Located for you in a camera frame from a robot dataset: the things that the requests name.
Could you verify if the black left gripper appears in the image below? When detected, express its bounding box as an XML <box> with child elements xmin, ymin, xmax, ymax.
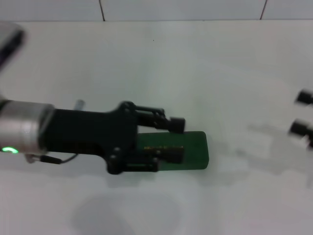
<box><xmin>39</xmin><ymin>100</ymin><xmax>139</xmax><ymax>175</ymax></box>

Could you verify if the green glasses case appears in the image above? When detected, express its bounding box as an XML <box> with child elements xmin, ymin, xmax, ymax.
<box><xmin>134</xmin><ymin>131</ymin><xmax>210</xmax><ymax>171</ymax></box>

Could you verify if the left gripper dark cable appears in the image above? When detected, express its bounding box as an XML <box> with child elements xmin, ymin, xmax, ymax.
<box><xmin>25</xmin><ymin>153</ymin><xmax>79</xmax><ymax>165</ymax></box>

